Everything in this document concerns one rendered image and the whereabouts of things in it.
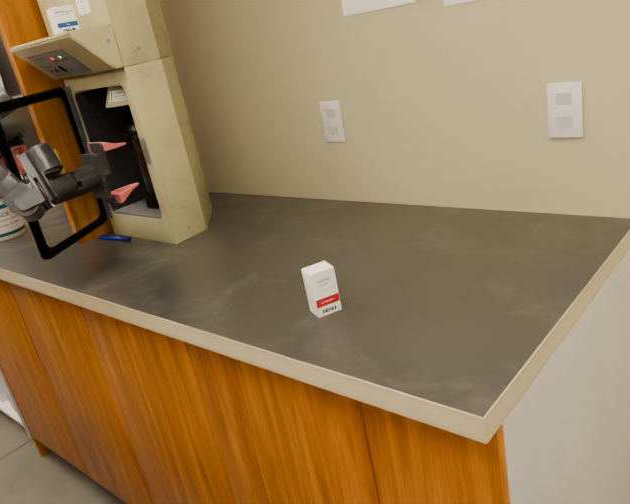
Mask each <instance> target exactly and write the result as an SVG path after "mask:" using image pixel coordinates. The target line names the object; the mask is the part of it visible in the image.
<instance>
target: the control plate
mask: <svg viewBox="0 0 630 504"><path fill-rule="evenodd" d="M58 56H61V57H62V58H59V57H58ZM50 57H51V58H53V59H54V60H52V59H51V58H50ZM27 59H29V60H30V61H32V62H34V63H35V64H37V65H38V66H40V67H41V68H43V69H44V70H46V71H47V72H49V73H51V74H52V75H54V76H55V77H60V76H66V75H71V74H76V73H82V72H87V71H92V70H90V69H89V68H87V67H86V66H85V65H83V64H82V63H80V62H79V61H77V60H76V59H74V58H73V57H72V56H70V55H69V54H67V53H66V52H64V51H63V50H61V49H60V50H56V51H52V52H48V53H44V54H40V55H36V56H32V57H28V58H27ZM70 65H71V66H73V68H70ZM75 65H77V66H78V67H75ZM57 66H61V67H63V68H64V69H66V67H65V66H67V67H68V68H69V69H66V70H67V71H68V72H64V71H63V70H61V69H60V68H58V67H57ZM54 69H58V70H59V71H60V72H56V71H55V70H54ZM50 70H52V71H53V72H51V71H50Z"/></svg>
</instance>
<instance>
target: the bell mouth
mask: <svg viewBox="0 0 630 504"><path fill-rule="evenodd" d="M124 105H129V103H128V100H127V97H126V93H125V90H124V89H123V87H122V86H120V85H117V86H110V87H108V90H107V99H106V108H112V107H119V106H124Z"/></svg>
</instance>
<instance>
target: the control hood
mask: <svg viewBox="0 0 630 504"><path fill-rule="evenodd" d="M60 49H61V50H63V51H64V52H66V53H67V54H69V55H70V56H72V57H73V58H74V59H76V60H77V61H79V62H80V63H82V64H83V65H85V66H86V67H87V68H89V69H90V70H92V71H87V72H82V73H76V74H71V75H66V76H60V77H55V76H54V75H52V74H51V73H49V72H47V71H46V70H44V69H43V68H41V67H40V66H38V65H37V64H35V63H34V62H32V61H30V60H29V59H27V58H28V57H32V56H36V55H40V54H44V53H48V52H52V51H56V50H60ZM10 51H12V53H13V54H15V55H17V56H18V57H20V58H21V59H23V60H24V61H26V62H27V63H29V64H31V65H32V66H34V67H35V68H37V69H38V70H40V71H42V72H43V73H45V74H46V75H48V76H49V77H51V78H52V79H55V80H58V79H63V78H69V77H74V76H80V75H85V74H91V73H96V72H102V71H107V70H113V69H118V68H122V66H123V63H122V60H121V56H120V53H119V50H118V46H117V43H116V40H115V36H114V33H113V29H112V26H111V25H110V24H108V25H102V26H96V27H90V28H83V29H77V30H71V31H66V32H63V33H59V34H56V35H52V36H49V37H45V38H42V39H38V40H35V41H31V42H28V43H25V44H21V45H18V46H14V47H11V49H10Z"/></svg>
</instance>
